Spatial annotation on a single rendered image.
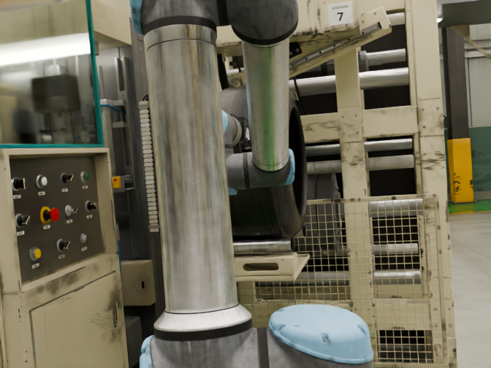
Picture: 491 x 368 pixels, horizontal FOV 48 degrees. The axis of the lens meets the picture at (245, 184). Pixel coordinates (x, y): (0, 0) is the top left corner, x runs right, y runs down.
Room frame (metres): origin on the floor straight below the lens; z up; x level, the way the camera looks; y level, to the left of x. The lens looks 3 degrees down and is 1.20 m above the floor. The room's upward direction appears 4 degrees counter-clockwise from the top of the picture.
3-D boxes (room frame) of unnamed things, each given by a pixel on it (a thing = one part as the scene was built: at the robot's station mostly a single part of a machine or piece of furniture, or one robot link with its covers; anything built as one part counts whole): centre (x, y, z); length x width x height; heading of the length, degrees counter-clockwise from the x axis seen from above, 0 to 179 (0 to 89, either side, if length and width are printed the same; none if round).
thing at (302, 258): (1.98, -0.01, 0.80); 0.37 x 0.36 x 0.02; 166
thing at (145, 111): (2.02, 0.34, 1.19); 0.05 x 0.04 x 0.48; 166
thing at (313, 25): (2.24, -0.20, 1.71); 0.61 x 0.25 x 0.15; 76
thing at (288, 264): (1.84, 0.03, 0.83); 0.36 x 0.09 x 0.06; 76
